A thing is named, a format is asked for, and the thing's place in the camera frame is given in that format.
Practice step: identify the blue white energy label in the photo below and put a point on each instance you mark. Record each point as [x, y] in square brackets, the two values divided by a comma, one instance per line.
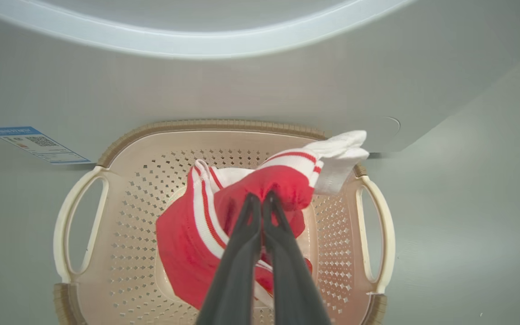
[39, 144]

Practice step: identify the grey plastic lid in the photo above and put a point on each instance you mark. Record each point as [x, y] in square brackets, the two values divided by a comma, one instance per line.
[384, 135]

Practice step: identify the white front-load washing machine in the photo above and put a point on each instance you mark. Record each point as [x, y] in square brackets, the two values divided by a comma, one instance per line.
[242, 85]

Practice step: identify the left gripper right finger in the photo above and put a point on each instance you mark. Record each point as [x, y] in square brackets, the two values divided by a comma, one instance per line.
[294, 289]

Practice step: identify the cream perforated laundry basket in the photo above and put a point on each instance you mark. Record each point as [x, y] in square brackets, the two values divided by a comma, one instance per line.
[124, 225]

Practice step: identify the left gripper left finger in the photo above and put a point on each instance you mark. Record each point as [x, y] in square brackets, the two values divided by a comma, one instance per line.
[235, 280]

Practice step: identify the red and white garment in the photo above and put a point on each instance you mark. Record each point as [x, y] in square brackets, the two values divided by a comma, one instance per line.
[183, 243]

